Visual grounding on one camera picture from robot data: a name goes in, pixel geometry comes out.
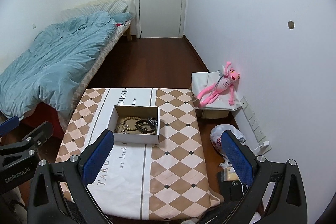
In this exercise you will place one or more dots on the white charger with cable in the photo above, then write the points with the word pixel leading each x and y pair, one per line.
pixel 263 145

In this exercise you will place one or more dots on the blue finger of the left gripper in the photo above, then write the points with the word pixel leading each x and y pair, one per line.
pixel 8 125
pixel 37 137

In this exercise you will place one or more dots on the white printed plastic bag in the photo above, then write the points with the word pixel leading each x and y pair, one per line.
pixel 216 136

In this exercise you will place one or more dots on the blue duvet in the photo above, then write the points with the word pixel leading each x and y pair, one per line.
pixel 51 70

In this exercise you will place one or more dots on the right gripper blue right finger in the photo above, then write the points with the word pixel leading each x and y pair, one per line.
pixel 245 163

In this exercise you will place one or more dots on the black fitness band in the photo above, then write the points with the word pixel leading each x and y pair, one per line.
pixel 145 126

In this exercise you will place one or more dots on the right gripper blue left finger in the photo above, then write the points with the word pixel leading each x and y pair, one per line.
pixel 88 164

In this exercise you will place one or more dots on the striped pillow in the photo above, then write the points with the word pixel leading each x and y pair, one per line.
pixel 113 7

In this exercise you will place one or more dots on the cardboard box under cloth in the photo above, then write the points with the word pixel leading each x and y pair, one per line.
pixel 215 114

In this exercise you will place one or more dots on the white cloth on box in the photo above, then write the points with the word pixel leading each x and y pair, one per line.
pixel 201 80

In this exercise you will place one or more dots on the white cardboard box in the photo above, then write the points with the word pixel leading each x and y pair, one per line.
pixel 122 124

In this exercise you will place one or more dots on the pink panther plush toy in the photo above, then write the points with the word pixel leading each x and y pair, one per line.
pixel 227 80

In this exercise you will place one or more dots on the crumpled white tissue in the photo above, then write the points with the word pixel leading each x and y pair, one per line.
pixel 225 164

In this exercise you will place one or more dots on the bed with patterned mattress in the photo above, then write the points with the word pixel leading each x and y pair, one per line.
pixel 123 21

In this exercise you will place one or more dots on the white wall socket strip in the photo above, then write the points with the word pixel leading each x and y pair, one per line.
pixel 255 125

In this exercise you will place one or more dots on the round wall hole cover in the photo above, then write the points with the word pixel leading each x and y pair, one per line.
pixel 291 25

